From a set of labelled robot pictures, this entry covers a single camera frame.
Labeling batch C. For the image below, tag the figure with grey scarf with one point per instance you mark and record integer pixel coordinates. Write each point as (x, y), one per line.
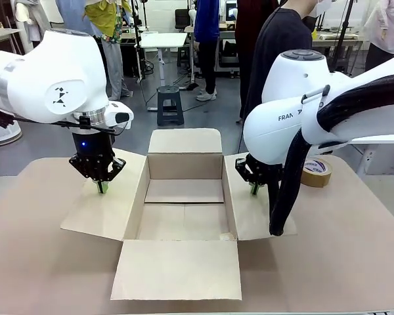
(36, 16)

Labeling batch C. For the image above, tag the person in blue top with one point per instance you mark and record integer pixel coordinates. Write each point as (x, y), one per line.
(207, 19)

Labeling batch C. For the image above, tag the black tripod stand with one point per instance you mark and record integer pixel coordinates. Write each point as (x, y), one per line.
(138, 49)

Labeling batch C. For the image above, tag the grey desk with metal legs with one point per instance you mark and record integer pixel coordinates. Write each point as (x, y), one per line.
(0, 36)

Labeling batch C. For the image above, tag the white standing desk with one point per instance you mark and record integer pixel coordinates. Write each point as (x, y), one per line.
(164, 41)

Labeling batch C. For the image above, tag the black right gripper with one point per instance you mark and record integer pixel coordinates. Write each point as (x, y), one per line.
(261, 172)

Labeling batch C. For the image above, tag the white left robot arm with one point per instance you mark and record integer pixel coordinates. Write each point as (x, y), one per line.
(36, 75)

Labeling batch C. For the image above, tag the person in dark navy t-shirt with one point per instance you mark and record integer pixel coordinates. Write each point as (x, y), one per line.
(275, 36)

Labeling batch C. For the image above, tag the black light stand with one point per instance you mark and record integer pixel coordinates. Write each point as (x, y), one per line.
(346, 19)

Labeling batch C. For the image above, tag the brown cardboard box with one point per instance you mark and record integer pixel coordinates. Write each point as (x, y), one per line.
(180, 272)

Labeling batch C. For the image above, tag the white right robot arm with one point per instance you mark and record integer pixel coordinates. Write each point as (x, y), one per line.
(282, 131)

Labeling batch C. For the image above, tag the dark red garment figure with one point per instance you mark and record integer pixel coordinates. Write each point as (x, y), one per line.
(249, 13)

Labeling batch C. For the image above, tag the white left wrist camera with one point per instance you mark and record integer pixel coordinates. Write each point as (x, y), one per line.
(121, 115)

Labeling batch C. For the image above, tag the background workbench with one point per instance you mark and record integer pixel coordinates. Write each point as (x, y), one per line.
(341, 36)

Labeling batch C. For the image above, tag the black step stool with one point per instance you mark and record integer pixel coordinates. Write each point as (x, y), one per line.
(169, 90)

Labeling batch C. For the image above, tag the large white table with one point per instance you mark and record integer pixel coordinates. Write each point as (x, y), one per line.
(381, 160)

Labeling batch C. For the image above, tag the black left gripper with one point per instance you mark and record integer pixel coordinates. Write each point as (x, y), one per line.
(92, 144)

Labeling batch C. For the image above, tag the brown packing tape roll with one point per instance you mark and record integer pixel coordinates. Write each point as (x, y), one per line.
(316, 180)

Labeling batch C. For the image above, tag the light blue shirt figure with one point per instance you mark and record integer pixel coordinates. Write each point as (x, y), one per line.
(72, 13)

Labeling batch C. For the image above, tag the computer monitor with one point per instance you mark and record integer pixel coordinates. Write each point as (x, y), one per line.
(231, 10)

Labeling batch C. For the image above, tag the white cylindrical air purifier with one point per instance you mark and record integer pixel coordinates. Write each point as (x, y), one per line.
(3, 133)

